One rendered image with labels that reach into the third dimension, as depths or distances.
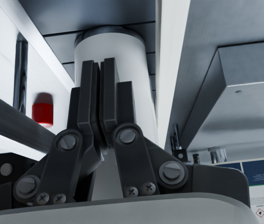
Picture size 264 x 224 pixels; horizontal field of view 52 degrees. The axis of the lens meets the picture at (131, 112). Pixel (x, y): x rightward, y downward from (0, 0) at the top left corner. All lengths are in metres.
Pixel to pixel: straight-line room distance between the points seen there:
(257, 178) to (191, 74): 0.39
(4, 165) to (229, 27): 0.25
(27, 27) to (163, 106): 0.12
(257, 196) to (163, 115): 0.48
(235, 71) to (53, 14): 0.21
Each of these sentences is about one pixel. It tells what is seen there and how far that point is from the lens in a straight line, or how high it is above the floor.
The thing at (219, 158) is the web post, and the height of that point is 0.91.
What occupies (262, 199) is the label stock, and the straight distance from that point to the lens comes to 0.71.
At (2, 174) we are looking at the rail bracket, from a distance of 0.24.
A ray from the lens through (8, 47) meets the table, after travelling 0.31.
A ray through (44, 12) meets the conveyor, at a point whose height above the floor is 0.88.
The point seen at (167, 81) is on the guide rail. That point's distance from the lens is 0.18.
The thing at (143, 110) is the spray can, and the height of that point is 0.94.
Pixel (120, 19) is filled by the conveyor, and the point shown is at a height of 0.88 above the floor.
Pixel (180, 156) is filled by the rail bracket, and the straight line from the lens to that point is 0.59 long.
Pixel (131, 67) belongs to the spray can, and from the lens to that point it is 0.17.
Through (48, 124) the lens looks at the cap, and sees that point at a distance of 0.44.
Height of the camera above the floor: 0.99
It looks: 18 degrees down
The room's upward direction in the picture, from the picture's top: 175 degrees clockwise
